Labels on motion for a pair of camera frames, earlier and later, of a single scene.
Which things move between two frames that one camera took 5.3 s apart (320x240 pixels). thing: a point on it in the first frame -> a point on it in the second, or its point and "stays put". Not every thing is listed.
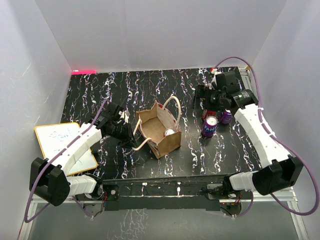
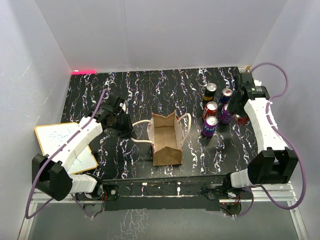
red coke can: [206, 113] stays put
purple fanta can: [210, 126] stays put
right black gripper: [201, 93] -> [232, 107]
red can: [168, 131] -> [241, 121]
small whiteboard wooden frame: [52, 138] stays put
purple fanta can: [226, 117] stays put
